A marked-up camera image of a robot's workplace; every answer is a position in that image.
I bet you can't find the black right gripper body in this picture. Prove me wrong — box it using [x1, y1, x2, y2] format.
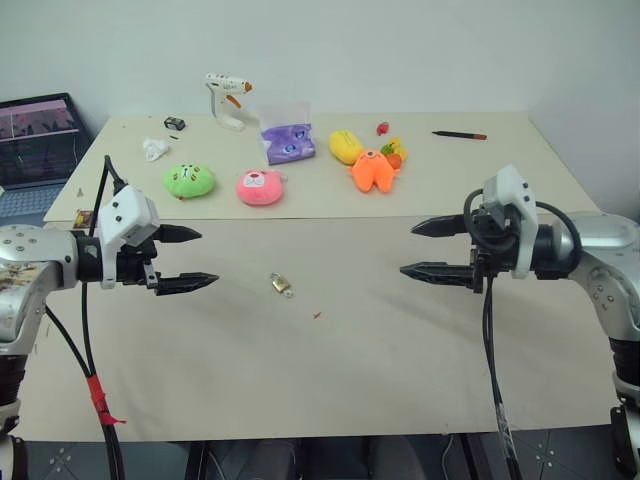
[467, 203, 520, 295]

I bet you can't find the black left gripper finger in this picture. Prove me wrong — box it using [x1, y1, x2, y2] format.
[155, 271, 221, 297]
[153, 224, 203, 245]

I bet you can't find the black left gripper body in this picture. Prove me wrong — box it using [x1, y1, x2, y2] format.
[116, 240, 162, 295]

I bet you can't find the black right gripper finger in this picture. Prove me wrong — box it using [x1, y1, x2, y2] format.
[399, 261, 476, 290]
[410, 214, 472, 239]

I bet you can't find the green plush toy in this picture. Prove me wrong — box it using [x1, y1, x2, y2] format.
[163, 162, 218, 202]

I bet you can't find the crumpled white tissue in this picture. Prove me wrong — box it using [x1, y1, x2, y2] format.
[141, 137, 171, 163]

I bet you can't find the orange plush toy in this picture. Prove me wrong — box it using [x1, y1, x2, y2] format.
[347, 148, 404, 196]

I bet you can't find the small fruit plush bundle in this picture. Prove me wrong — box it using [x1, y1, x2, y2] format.
[379, 136, 410, 170]

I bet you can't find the black pen with red end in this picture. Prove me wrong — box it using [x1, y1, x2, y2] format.
[431, 130, 488, 141]

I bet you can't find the pink plush toy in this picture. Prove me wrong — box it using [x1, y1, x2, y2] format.
[235, 168, 290, 207]

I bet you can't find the yellow plush toy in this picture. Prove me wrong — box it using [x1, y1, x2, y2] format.
[328, 129, 365, 166]

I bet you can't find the white hot glue gun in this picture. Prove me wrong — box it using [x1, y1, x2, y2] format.
[203, 72, 261, 133]

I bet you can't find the clear bag with purple plush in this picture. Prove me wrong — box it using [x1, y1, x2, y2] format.
[253, 100, 318, 166]

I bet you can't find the open laptop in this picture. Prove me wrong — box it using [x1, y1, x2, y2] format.
[0, 92, 95, 220]

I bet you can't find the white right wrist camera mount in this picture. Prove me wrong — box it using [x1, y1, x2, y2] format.
[481, 164, 539, 279]

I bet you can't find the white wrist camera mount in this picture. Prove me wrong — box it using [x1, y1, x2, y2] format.
[96, 185, 161, 291]
[481, 164, 539, 279]

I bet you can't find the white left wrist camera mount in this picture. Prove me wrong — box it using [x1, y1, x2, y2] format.
[96, 185, 161, 291]

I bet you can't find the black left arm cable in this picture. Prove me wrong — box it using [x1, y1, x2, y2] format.
[44, 155, 128, 480]

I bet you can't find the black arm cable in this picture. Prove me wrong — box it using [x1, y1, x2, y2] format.
[463, 187, 584, 480]
[44, 155, 128, 480]

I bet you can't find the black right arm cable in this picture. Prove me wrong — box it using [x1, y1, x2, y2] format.
[463, 187, 584, 480]

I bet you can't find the red tape on cable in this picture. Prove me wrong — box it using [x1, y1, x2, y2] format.
[86, 375, 127, 426]

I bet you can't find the thin white cable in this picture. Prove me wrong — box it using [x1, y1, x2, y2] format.
[441, 433, 457, 480]

